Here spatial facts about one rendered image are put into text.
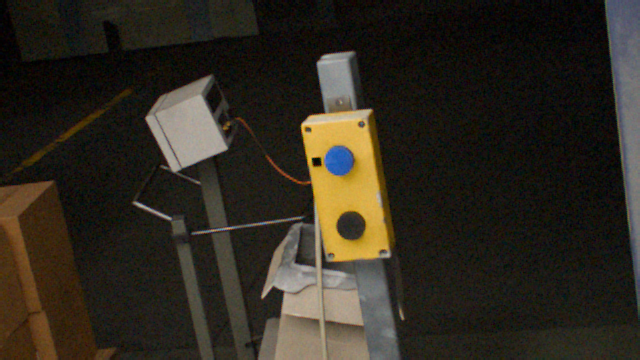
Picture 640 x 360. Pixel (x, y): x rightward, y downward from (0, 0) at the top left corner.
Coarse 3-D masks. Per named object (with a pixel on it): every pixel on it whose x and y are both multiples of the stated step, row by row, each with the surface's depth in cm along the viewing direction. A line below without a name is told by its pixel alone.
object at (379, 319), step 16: (320, 64) 213; (336, 64) 213; (352, 64) 214; (320, 80) 214; (336, 80) 213; (352, 80) 213; (352, 96) 214; (368, 272) 224; (384, 272) 224; (368, 288) 226; (384, 288) 225; (368, 304) 227; (384, 304) 226; (368, 320) 228; (384, 320) 227; (400, 320) 231; (368, 336) 229; (384, 336) 228; (400, 336) 231; (384, 352) 229; (400, 352) 229
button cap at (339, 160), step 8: (328, 152) 211; (336, 152) 210; (344, 152) 210; (328, 160) 211; (336, 160) 210; (344, 160) 210; (352, 160) 210; (328, 168) 211; (336, 168) 211; (344, 168) 211
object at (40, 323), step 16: (64, 288) 463; (80, 288) 478; (48, 304) 446; (64, 304) 461; (80, 304) 476; (32, 320) 444; (48, 320) 444; (64, 320) 459; (80, 320) 474; (32, 336) 446; (48, 336) 445; (64, 336) 457; (80, 336) 472; (48, 352) 447; (64, 352) 455; (80, 352) 470; (96, 352) 487
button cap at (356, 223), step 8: (344, 216) 214; (352, 216) 213; (360, 216) 214; (336, 224) 215; (344, 224) 214; (352, 224) 214; (360, 224) 213; (344, 232) 215; (352, 232) 214; (360, 232) 214
